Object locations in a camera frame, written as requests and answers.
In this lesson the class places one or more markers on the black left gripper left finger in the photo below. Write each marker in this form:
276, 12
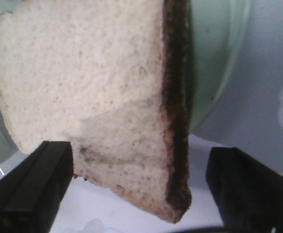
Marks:
30, 194

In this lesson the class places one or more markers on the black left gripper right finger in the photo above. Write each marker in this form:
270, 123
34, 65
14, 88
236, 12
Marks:
248, 194

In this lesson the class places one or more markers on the white bread slice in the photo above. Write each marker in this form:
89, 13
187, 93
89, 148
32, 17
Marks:
108, 76

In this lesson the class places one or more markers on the light green round plate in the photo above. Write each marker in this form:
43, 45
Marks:
216, 31

